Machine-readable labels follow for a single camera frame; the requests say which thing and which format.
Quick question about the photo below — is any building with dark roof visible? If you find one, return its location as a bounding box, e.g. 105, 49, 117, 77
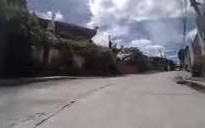
29, 12, 98, 64

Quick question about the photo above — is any grey concrete road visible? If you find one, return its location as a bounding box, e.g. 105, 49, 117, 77
0, 70, 205, 128

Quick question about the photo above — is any utility pole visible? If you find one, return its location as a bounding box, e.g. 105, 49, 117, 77
182, 0, 188, 69

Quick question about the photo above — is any red brick building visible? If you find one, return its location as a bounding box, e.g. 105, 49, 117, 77
184, 33, 205, 73

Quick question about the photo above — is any concrete kerb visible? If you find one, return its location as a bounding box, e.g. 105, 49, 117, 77
175, 75, 205, 94

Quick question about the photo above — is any overgrown wall with bushes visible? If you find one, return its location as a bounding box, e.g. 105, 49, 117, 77
21, 36, 168, 77

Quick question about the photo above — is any dark tall wall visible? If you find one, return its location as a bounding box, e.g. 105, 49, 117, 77
0, 0, 33, 80

